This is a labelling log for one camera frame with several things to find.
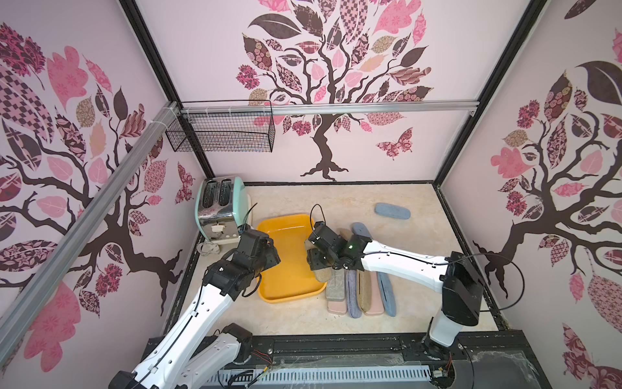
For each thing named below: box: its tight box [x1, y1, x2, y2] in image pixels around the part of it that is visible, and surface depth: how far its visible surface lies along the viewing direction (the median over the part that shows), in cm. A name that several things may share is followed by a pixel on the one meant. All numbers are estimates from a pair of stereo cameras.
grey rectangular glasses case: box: [325, 268, 346, 302], surface depth 82 cm
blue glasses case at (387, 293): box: [377, 271, 397, 317], surface depth 82 cm
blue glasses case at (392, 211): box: [374, 202, 411, 220], surface depth 109 cm
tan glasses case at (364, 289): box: [356, 269, 372, 313], surface depth 80 cm
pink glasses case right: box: [364, 270, 385, 317], surface depth 82 cm
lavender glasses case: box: [345, 269, 363, 319], surface depth 81 cm
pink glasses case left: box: [327, 299, 348, 315], surface depth 81 cm
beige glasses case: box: [313, 267, 333, 283], surface depth 77 cm
